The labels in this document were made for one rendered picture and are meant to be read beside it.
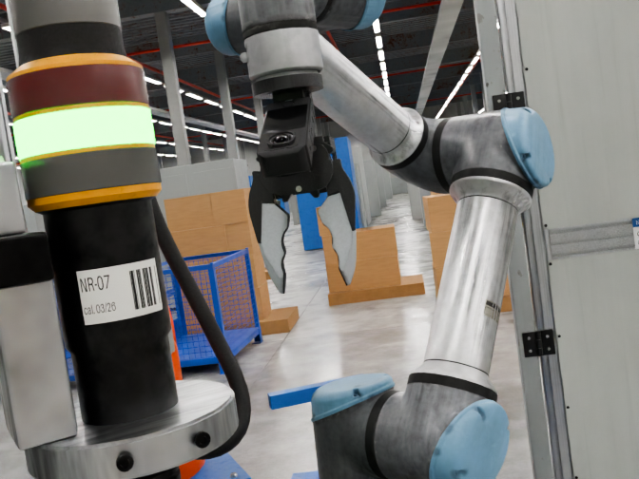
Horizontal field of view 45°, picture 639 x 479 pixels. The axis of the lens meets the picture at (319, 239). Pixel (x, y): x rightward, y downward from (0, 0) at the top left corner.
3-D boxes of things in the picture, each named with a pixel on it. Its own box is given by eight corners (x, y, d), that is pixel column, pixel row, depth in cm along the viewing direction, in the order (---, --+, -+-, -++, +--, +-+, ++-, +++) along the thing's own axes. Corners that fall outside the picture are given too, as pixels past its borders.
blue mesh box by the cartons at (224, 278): (136, 383, 678) (118, 275, 671) (183, 349, 802) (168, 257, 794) (229, 373, 664) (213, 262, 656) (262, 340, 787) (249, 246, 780)
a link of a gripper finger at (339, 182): (369, 223, 76) (335, 142, 76) (368, 224, 74) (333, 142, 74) (325, 241, 77) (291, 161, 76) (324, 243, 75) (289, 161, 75)
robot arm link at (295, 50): (314, 23, 72) (230, 37, 73) (320, 71, 72) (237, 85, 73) (321, 37, 80) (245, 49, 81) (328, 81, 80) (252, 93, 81)
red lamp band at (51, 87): (21, 108, 22) (14, 67, 22) (4, 128, 26) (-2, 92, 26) (166, 98, 24) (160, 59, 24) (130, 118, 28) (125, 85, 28)
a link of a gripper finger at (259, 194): (292, 246, 77) (302, 161, 76) (290, 247, 75) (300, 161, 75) (247, 239, 78) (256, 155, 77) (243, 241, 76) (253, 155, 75)
